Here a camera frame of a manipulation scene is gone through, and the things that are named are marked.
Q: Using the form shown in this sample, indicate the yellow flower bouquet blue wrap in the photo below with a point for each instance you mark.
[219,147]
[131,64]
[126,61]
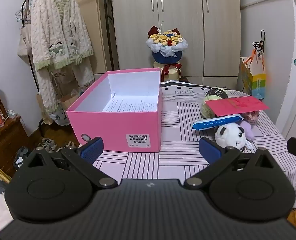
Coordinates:
[165,46]

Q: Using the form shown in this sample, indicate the brown paper bag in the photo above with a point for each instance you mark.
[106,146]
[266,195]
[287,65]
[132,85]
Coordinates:
[69,102]

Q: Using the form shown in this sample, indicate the purple plush toy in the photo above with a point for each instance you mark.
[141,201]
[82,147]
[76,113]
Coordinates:
[247,130]

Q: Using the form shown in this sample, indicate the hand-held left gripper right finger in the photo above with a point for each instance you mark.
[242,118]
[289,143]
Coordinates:
[209,150]

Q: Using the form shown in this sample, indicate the cream fluffy pajama jacket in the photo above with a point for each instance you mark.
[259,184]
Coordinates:
[59,30]

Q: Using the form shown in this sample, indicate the colourful paper gift bag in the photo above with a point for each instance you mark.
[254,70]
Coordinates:
[256,80]

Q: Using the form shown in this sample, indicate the black clothes rack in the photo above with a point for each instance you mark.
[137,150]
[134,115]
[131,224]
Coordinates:
[25,10]

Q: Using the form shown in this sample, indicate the grey sneaker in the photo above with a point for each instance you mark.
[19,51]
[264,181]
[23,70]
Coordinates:
[66,146]
[47,143]

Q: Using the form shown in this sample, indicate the red envelope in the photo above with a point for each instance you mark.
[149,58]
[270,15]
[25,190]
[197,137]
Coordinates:
[235,105]

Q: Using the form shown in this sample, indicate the pink floral cloth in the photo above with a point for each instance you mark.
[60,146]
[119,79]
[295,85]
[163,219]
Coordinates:
[251,116]

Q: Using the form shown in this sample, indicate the cream wrapped bouquet red ribbon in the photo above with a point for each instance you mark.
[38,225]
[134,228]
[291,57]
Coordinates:
[171,71]

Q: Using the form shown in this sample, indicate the green yarn ball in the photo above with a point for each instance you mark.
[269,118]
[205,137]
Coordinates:
[209,97]

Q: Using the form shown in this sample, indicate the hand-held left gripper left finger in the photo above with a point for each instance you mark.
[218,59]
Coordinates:
[91,148]

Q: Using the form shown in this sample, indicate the beige tote bag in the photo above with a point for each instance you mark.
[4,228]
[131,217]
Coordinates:
[23,45]

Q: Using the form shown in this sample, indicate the blue white wet wipes pack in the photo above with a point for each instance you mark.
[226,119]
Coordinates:
[212,123]

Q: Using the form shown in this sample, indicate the panda plush toy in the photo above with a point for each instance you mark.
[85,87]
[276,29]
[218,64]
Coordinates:
[231,136]

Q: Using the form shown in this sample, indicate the striped bedsheet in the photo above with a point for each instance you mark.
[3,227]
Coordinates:
[182,120]

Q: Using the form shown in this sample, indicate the grey wooden wardrobe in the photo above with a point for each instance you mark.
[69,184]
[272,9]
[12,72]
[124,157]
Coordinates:
[177,10]

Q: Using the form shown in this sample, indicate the wooden cabinet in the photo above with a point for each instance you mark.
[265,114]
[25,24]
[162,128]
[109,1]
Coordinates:
[5,142]

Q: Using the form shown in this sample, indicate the printed paper sheet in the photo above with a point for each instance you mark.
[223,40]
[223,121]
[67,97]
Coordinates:
[130,105]

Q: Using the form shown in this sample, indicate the pink cardboard box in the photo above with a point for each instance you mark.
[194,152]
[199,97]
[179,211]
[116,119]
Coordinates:
[118,127]

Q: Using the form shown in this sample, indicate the cream fluffy pajama pants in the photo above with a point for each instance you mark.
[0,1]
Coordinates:
[81,73]

